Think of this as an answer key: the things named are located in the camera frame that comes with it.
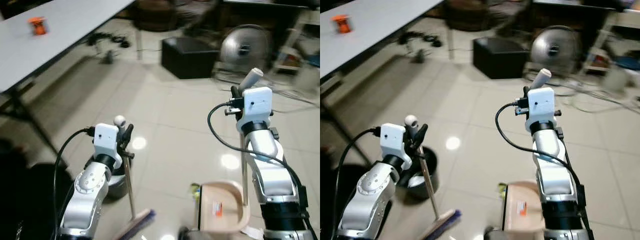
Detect broom with metal handle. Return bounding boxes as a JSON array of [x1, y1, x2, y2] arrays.
[[111, 114, 157, 240], [403, 114, 463, 240]]

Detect black tangled floor cables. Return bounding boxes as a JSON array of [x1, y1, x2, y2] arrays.
[[87, 31, 133, 50], [399, 30, 444, 49]]

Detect black round bucket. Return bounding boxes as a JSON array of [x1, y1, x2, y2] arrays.
[[399, 147, 440, 204], [102, 160, 130, 202]]

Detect round metal floor fan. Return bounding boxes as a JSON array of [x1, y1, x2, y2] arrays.
[[219, 24, 272, 77], [530, 25, 583, 77]]

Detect white plastic bucket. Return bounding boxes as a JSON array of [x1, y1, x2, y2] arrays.
[[602, 65, 637, 97], [295, 65, 321, 95]]

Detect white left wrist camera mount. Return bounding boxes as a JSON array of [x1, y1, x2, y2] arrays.
[[379, 123, 413, 170], [93, 123, 124, 169]]

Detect black box stool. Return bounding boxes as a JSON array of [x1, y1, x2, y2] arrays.
[[160, 36, 222, 80], [472, 36, 532, 80]]

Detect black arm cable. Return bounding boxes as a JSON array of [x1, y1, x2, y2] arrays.
[[334, 127, 383, 236], [207, 101, 303, 187], [495, 101, 585, 187], [52, 127, 97, 239]]

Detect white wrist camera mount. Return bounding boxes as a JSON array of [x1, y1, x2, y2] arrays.
[[379, 123, 413, 170], [236, 86, 274, 134], [525, 87, 557, 133], [93, 123, 124, 169]]

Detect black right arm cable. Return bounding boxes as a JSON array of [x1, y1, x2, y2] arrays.
[[207, 101, 303, 187], [495, 101, 585, 187]]

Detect small orange spool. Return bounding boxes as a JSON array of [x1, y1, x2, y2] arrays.
[[331, 13, 354, 35], [27, 16, 49, 37]]

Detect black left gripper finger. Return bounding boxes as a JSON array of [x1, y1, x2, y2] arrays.
[[120, 123, 135, 151], [411, 123, 430, 151]]

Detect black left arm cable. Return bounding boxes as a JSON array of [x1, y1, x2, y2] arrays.
[[334, 127, 383, 236], [52, 127, 97, 239]]

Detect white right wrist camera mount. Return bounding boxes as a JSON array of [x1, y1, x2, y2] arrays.
[[525, 87, 557, 133], [236, 86, 274, 134]]

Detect white folding table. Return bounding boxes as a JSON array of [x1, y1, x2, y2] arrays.
[[320, 0, 447, 168], [0, 0, 137, 168]]

